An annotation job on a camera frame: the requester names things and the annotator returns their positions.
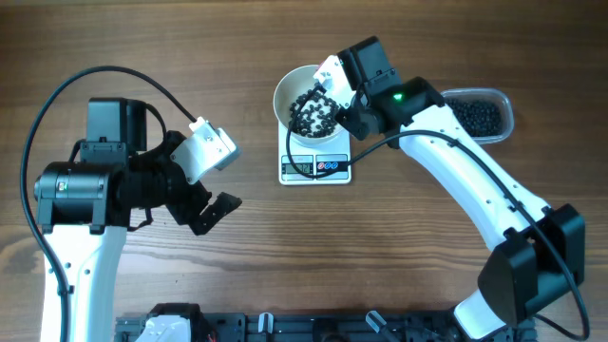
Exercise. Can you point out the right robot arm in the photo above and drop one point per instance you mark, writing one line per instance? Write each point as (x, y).
(536, 251)

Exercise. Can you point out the black beans in bowl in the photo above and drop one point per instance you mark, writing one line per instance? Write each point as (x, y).
(312, 115)

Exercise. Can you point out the white digital kitchen scale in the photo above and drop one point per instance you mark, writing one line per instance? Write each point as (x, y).
(314, 158)

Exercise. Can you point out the white bowl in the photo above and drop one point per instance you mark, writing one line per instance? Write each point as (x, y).
(295, 83)

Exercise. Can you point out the black beans in container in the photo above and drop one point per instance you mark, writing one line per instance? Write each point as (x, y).
(478, 118)

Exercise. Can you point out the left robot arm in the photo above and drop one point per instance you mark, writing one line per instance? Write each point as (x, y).
(84, 206)

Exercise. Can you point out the clear plastic container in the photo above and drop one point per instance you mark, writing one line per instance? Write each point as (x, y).
(494, 96)

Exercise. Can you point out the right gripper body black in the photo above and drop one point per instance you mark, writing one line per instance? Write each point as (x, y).
(351, 118)

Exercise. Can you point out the black aluminium base frame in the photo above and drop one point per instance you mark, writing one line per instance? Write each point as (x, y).
(185, 322)

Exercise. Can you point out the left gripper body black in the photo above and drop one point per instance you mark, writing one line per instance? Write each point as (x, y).
(168, 186)

